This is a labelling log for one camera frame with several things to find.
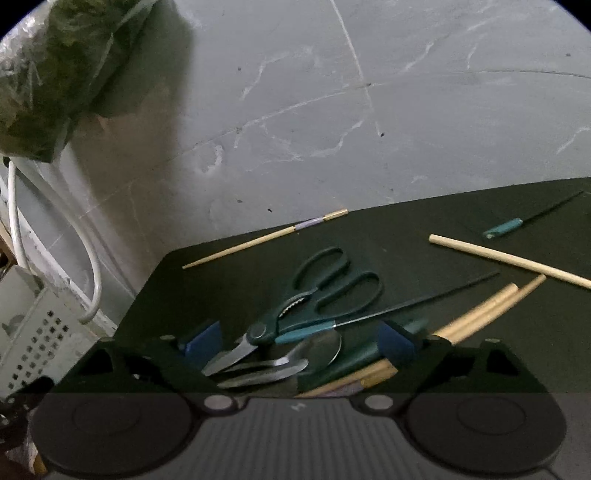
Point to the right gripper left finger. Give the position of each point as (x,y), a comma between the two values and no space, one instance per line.
(184,356)

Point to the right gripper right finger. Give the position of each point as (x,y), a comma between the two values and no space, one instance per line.
(411,362)

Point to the steel spoon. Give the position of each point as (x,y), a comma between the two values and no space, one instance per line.
(320,350)

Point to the white perforated utensil basket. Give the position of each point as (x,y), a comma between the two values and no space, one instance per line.
(40,331)

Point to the purple banded bamboo chopstick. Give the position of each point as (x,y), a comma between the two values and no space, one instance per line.
(268,237)

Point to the bamboo chopstick pair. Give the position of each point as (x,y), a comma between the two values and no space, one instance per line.
(448,332)
(487,312)

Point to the dark green scissors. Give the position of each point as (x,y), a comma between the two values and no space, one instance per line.
(326,288)

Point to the long bamboo chopstick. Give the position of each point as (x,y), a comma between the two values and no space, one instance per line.
(509,259)

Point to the plastic bag of leaves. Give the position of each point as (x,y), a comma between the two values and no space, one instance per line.
(54,63)

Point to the green handled kitchen knife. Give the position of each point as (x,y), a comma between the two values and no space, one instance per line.
(351,359)

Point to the teal handled black skewer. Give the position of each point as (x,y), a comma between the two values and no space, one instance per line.
(304,333)

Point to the teal handled thin skewer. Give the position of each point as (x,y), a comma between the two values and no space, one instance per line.
(516,223)

